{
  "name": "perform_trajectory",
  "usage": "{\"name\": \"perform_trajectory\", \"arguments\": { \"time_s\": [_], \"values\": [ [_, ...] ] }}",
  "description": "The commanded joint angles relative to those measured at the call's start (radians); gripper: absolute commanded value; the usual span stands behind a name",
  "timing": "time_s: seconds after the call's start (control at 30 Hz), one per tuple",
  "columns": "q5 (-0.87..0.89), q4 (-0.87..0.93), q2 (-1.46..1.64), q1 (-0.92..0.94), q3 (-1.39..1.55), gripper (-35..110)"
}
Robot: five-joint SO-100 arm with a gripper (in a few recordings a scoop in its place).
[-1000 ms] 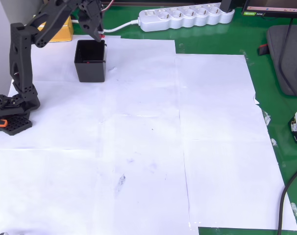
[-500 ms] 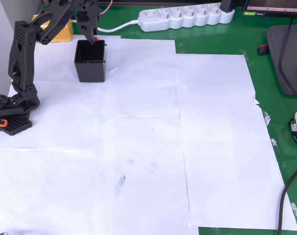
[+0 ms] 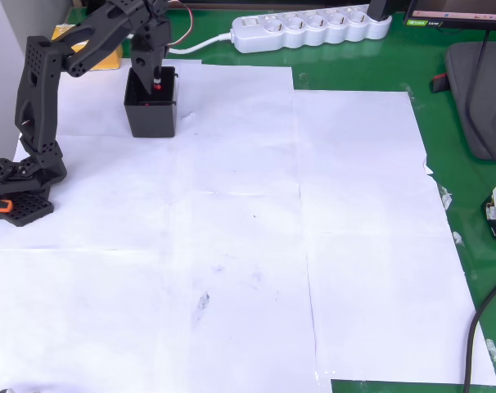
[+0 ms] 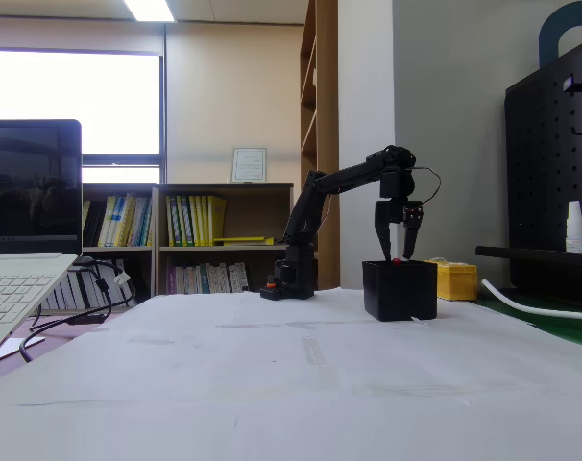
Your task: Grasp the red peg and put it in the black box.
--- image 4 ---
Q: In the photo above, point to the white paper sheets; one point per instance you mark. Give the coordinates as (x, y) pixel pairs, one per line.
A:
(224, 384)

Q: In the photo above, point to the flat yellow book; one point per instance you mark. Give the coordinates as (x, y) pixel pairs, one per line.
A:
(238, 239)

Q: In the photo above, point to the white laptop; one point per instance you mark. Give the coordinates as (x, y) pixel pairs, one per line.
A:
(27, 192)

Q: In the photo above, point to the black square container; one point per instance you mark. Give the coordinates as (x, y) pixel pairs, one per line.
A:
(399, 290)

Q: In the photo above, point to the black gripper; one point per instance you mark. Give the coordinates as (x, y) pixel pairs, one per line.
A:
(390, 211)

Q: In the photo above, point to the row of mixed colour books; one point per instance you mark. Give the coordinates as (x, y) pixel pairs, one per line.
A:
(120, 221)

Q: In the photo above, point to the yellow cardboard box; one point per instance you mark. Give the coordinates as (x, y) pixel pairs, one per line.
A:
(456, 283)

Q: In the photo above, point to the white paper slip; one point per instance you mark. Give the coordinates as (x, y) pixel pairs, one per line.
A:
(17, 346)

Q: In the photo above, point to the row of white binders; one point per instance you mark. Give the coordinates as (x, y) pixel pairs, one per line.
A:
(72, 295)

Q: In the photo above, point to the low wooden bookshelf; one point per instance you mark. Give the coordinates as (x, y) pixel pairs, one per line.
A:
(243, 189)

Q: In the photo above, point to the window with dark frame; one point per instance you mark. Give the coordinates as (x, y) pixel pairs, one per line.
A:
(75, 101)

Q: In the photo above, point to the ceiling light panel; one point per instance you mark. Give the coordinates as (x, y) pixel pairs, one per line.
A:
(149, 9)

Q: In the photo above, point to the black pegboard stand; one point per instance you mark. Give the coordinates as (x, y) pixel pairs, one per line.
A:
(550, 182)

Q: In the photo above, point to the dark blue arch shape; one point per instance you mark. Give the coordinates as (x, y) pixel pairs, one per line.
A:
(552, 29)

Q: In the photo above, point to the tall wooden bookshelf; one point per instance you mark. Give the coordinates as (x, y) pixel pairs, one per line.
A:
(327, 120)

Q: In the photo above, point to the white dropper bottle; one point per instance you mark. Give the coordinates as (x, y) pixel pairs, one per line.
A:
(576, 235)

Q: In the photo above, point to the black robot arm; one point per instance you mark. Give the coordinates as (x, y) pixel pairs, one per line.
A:
(348, 175)

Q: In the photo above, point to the row of yellow books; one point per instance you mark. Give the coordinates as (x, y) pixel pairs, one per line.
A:
(195, 221)

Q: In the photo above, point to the orange and black clamp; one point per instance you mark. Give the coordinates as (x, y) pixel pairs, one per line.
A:
(271, 285)

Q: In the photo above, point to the row of white patterned books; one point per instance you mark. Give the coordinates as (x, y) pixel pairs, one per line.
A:
(209, 278)

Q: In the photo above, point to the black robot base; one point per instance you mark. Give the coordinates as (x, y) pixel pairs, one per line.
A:
(298, 283)

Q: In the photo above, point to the framed white certificate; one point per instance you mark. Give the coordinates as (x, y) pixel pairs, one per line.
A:
(249, 165)

